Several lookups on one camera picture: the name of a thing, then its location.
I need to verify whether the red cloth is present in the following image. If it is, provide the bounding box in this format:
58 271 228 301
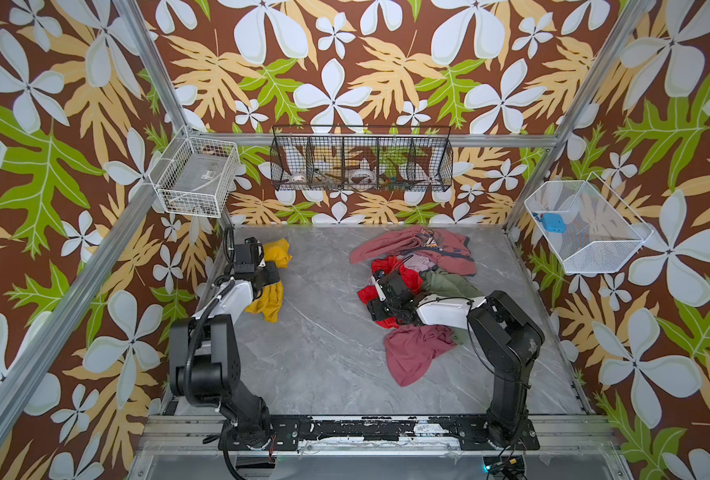
357 256 423 329

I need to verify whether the aluminium frame post right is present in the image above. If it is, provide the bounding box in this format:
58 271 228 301
503 0 650 233

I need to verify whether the aluminium rear crossbar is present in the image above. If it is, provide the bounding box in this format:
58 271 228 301
198 131 559 149

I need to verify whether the olive green cloth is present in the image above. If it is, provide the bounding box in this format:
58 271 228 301
420 269 482 299

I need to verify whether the aluminium frame post left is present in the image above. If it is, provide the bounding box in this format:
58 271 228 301
114 1 234 234

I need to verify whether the white wire basket right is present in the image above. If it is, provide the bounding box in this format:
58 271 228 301
525 173 653 275

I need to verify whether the white bowl in basket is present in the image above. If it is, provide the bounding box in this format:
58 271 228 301
348 169 377 186

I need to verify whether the yellow cloth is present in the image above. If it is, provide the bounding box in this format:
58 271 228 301
246 238 292 323

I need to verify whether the aluminium frame post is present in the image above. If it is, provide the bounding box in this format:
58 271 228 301
114 1 234 234
503 0 650 233

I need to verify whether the blue object in basket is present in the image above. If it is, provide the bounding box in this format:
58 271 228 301
539 212 567 234

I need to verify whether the mauve cloth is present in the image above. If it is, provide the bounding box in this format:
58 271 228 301
403 254 437 273

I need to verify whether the maroon cloth front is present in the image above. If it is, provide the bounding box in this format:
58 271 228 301
384 325 456 387

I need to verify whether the black wire basket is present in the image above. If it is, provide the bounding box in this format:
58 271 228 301
267 125 454 192

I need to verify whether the white wire basket left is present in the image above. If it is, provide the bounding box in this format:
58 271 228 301
150 136 242 218

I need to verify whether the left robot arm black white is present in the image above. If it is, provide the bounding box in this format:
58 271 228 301
168 228 279 450

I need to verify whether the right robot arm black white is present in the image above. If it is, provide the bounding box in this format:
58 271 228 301
360 270 545 450

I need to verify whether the white wire basket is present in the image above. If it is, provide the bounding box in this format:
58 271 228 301
150 136 242 218
525 173 653 275

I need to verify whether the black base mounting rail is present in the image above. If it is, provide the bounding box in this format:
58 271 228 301
210 414 540 452

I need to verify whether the dusty pink garment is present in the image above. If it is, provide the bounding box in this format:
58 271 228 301
349 226 477 276

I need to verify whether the aluminium diagonal beam left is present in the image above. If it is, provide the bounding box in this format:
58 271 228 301
0 128 188 463

